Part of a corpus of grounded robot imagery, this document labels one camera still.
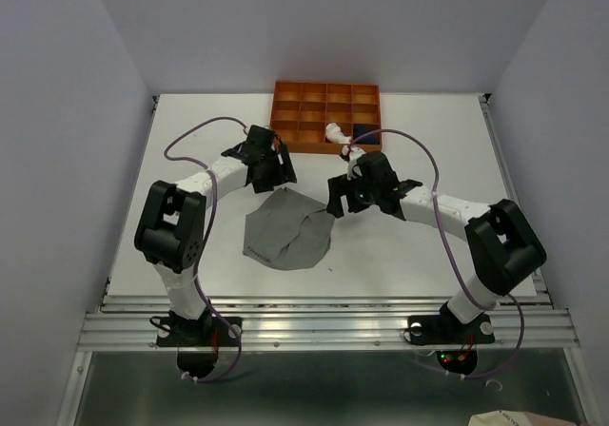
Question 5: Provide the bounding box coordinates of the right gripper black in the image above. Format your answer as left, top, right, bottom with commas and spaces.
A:
324, 169, 379, 218

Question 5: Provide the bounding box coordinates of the white pink grey underwear pile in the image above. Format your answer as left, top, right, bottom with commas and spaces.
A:
325, 123, 352, 145

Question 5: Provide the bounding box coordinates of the navy blue underwear white trim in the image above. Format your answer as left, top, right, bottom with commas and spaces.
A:
353, 124, 381, 145

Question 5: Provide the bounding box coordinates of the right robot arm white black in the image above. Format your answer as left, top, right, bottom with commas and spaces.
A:
326, 146, 547, 340

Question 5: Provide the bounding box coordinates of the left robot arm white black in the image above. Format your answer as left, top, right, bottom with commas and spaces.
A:
134, 126, 297, 344

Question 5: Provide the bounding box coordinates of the orange compartment tray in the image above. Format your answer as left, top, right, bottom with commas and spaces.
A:
270, 80, 383, 154

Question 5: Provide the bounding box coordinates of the white pink bag corner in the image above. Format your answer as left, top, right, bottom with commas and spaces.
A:
468, 410, 574, 426

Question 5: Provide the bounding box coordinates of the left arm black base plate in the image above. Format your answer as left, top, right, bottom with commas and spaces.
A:
149, 314, 238, 349

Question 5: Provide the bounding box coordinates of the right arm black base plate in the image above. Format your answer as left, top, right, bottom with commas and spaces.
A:
403, 314, 496, 346

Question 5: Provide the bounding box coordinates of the aluminium rail frame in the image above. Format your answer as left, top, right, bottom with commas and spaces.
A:
75, 93, 584, 426

